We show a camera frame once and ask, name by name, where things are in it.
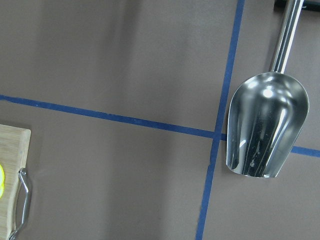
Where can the metal scoop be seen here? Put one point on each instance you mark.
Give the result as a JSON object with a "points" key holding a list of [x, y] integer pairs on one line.
{"points": [[267, 111]]}

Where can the wooden cutting board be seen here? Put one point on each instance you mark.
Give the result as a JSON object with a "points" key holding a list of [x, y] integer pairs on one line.
{"points": [[14, 146]]}

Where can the lemon slice front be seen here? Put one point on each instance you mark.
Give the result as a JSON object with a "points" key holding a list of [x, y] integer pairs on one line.
{"points": [[2, 181]]}

